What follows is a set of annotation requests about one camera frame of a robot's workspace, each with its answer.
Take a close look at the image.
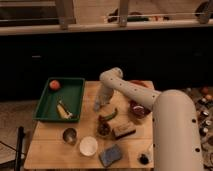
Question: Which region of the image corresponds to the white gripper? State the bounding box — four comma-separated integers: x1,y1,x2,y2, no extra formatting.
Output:
95,85,114,107

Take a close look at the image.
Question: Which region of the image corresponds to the light blue towel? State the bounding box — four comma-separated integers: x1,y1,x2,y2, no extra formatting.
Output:
93,101,101,112

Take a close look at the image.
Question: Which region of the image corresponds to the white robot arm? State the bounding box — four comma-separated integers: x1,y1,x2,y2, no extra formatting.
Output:
94,67,204,171

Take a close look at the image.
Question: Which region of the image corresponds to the small dark cup with fruit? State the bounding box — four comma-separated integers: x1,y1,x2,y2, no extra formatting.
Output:
97,116,111,137

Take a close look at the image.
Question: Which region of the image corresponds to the metal cup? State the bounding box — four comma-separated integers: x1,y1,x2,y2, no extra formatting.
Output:
62,128,77,145

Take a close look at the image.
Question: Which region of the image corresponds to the green pepper toy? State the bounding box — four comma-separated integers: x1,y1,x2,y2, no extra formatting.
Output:
99,108,118,121

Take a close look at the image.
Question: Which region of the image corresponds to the green plastic tray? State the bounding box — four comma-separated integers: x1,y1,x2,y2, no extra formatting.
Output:
33,77,85,122

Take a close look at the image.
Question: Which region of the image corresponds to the dark red bowl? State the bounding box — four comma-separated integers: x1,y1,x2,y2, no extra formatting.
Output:
129,100,150,119

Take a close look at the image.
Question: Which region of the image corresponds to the brown rectangular sponge block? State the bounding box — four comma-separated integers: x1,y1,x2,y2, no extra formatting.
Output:
112,122,136,139

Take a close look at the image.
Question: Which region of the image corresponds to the orange bowl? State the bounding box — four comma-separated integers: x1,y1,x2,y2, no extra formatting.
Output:
130,80,149,88

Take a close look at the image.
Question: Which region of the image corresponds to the yellow corn cob toy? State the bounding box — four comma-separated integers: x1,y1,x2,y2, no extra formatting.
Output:
56,100,73,119

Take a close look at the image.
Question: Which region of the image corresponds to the orange tomato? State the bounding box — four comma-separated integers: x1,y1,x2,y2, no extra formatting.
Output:
49,80,60,91

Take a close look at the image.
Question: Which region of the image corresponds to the white round bowl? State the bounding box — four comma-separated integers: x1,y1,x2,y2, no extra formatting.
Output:
79,136,98,157

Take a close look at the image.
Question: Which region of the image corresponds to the blue sponge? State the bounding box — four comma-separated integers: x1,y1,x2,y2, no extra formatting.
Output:
99,144,122,167

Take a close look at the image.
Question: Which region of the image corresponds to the black stand left of table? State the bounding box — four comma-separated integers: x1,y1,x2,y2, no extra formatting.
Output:
14,126,25,171

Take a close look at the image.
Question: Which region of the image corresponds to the dish brush with white handle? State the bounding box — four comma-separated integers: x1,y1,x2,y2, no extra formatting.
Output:
139,145,153,165

